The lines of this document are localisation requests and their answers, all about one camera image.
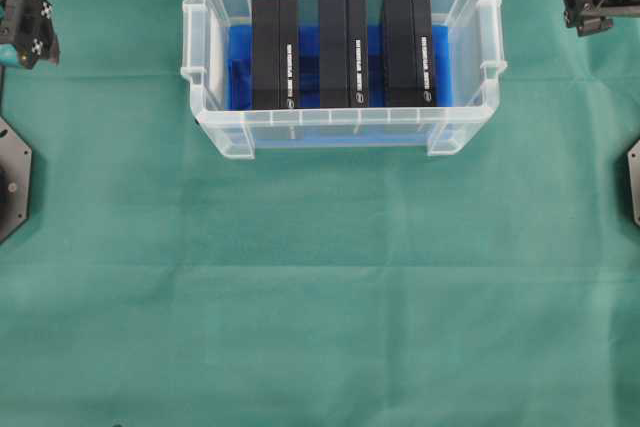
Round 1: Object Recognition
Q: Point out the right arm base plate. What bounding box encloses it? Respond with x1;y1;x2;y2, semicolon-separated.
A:
627;140;640;227

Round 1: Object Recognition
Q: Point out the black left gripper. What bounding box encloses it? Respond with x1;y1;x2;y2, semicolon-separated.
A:
1;0;60;69

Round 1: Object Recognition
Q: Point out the blue foam case liner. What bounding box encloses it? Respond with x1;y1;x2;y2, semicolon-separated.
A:
227;25;453;149

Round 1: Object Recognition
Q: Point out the green table cloth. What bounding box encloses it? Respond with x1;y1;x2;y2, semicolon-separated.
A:
1;0;639;426

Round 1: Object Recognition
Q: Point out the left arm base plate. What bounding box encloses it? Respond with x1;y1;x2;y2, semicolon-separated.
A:
0;118;32;242

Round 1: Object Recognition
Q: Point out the black box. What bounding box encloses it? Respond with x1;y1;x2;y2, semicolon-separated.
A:
382;0;437;107
251;0;300;111
318;0;369;109

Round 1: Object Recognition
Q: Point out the clear plastic storage case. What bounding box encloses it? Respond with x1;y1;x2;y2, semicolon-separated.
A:
181;0;506;159

